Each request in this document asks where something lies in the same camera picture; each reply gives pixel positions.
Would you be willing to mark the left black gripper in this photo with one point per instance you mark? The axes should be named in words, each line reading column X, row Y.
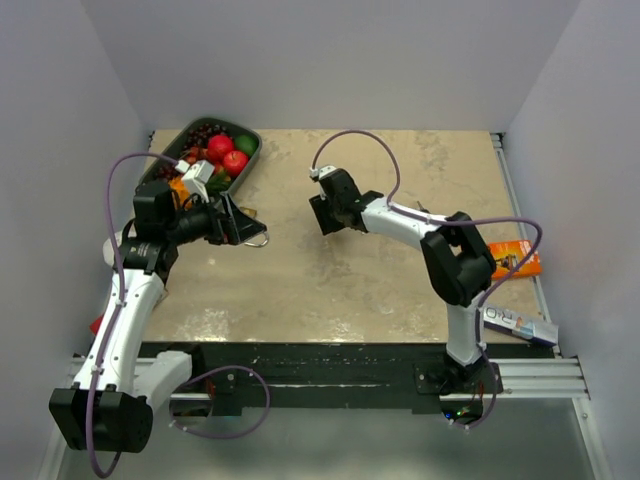
column 231, row 227

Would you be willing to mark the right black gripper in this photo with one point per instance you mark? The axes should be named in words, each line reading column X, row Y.
column 319, row 204

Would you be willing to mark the brass padlock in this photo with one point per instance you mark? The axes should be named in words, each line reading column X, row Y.
column 262, row 239

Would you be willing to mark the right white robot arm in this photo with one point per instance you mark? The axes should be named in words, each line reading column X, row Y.
column 457, row 259

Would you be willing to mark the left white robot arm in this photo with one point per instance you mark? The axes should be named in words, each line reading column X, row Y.
column 109, row 407

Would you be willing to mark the red apple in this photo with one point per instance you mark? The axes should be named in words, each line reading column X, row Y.
column 234, row 163

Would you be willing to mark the dark green fruit tray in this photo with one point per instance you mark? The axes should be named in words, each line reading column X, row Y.
column 222, row 181

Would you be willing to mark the toy pineapple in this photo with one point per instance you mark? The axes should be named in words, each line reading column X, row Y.
column 181, row 192

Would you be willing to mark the green lime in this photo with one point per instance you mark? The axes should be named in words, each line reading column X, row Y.
column 246, row 144

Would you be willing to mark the red pomegranate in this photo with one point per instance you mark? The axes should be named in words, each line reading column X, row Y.
column 219, row 146

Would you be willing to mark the strawberries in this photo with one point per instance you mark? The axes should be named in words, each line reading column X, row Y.
column 195, row 154

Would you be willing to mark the dark cherries bunch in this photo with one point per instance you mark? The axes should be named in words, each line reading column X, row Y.
column 198, row 136

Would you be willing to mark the white tissue roll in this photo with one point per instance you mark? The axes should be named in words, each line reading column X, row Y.
column 108, row 249

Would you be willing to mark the orange razor package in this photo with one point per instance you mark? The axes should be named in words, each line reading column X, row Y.
column 509, row 253

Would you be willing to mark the red box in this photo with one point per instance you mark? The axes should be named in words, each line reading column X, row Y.
column 95, row 325

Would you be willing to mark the blue white box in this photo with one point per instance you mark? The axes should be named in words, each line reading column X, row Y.
column 534, row 330

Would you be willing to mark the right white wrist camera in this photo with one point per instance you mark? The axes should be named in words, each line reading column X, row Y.
column 316, row 174

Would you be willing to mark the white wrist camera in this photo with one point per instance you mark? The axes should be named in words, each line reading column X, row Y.
column 195, row 177
column 316, row 174

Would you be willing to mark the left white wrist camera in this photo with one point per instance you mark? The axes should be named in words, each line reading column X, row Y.
column 195, row 177

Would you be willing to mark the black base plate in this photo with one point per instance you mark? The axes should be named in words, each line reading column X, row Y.
column 234, row 376

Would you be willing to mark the aluminium frame rail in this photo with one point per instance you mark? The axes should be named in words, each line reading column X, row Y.
column 497, row 141

